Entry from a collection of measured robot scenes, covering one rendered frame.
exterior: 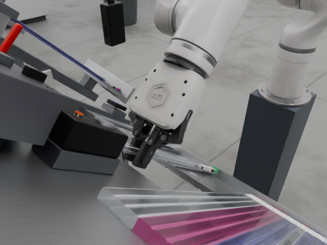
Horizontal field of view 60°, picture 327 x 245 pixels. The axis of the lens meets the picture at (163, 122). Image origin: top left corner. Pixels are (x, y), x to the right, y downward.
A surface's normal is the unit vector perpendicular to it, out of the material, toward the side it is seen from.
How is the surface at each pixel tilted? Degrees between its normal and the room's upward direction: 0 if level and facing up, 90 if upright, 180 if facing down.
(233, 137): 0
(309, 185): 0
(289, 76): 90
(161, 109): 44
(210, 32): 59
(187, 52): 49
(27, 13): 90
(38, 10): 90
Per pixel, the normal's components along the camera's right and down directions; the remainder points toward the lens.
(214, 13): 0.03, -0.01
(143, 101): -0.56, -0.31
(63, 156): 0.73, 0.40
